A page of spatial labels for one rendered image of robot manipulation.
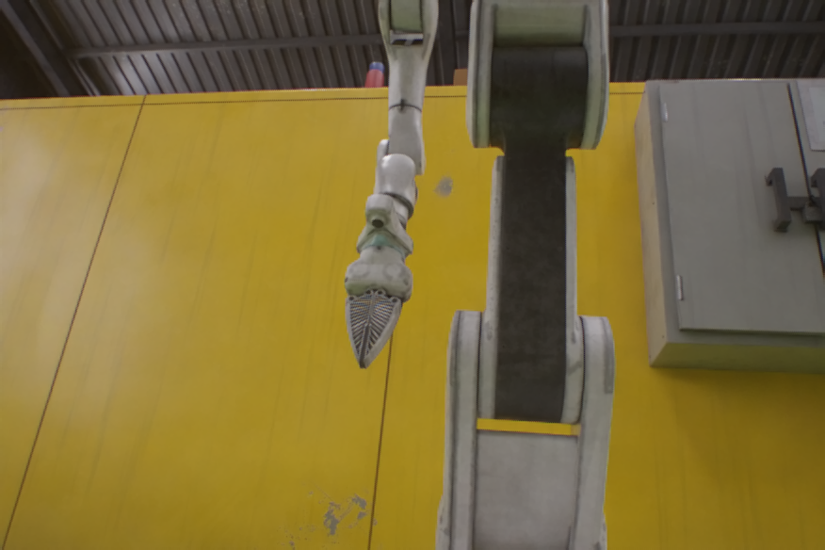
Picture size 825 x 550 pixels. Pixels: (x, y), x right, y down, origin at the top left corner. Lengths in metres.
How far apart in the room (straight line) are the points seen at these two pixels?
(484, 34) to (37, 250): 1.76
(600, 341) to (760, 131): 1.12
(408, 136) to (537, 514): 0.66
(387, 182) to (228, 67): 11.81
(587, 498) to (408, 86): 0.75
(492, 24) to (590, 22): 0.15
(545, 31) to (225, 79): 12.06
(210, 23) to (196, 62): 0.99
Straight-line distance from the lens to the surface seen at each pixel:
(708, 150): 1.82
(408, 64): 1.22
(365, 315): 0.93
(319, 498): 1.73
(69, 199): 2.45
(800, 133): 1.93
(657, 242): 1.69
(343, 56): 11.96
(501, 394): 0.87
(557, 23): 1.07
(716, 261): 1.66
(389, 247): 0.98
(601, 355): 0.88
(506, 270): 0.90
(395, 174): 1.09
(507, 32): 1.06
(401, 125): 1.17
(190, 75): 13.24
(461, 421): 0.89
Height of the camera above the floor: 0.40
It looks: 24 degrees up
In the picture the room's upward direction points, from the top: 6 degrees clockwise
